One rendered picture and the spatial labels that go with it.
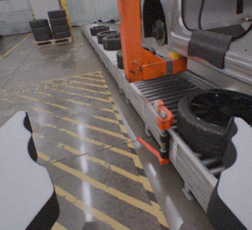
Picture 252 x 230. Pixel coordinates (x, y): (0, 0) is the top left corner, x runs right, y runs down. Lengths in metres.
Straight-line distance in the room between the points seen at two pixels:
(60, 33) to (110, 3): 5.55
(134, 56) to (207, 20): 0.84
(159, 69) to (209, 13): 0.75
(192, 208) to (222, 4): 1.90
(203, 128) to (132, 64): 0.92
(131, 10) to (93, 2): 10.59
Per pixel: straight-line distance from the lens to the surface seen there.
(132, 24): 1.76
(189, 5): 2.08
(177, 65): 2.07
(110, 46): 4.28
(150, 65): 1.91
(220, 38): 1.53
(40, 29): 7.70
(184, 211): 1.50
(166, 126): 1.37
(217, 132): 1.31
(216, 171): 1.40
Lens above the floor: 1.30
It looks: 31 degrees down
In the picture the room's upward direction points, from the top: 6 degrees counter-clockwise
